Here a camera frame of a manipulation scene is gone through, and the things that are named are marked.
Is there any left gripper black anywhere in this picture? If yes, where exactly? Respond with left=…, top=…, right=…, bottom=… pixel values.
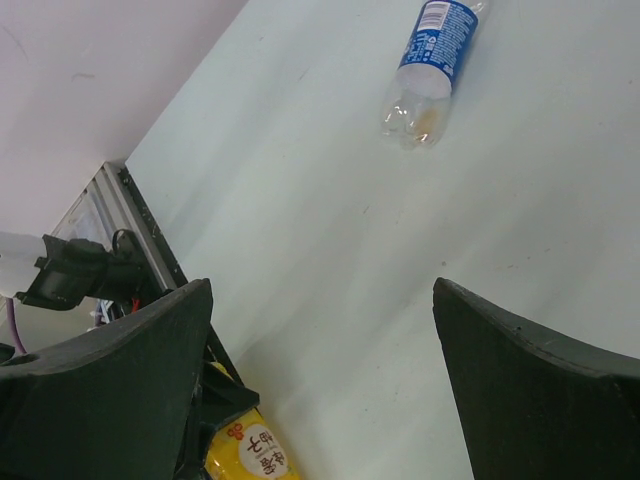
left=179, top=361, right=260, bottom=479

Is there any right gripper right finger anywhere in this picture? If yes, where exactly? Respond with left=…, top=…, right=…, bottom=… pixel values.
left=433, top=278, right=639, bottom=479

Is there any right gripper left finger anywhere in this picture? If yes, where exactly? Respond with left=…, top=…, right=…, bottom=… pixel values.
left=1, top=279, right=212, bottom=479

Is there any yellow juice bottle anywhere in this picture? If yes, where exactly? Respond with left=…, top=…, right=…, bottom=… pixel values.
left=202, top=361, right=302, bottom=480

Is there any clear water bottle blue label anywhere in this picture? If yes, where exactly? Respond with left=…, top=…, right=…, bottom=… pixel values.
left=381, top=0, right=490, bottom=149

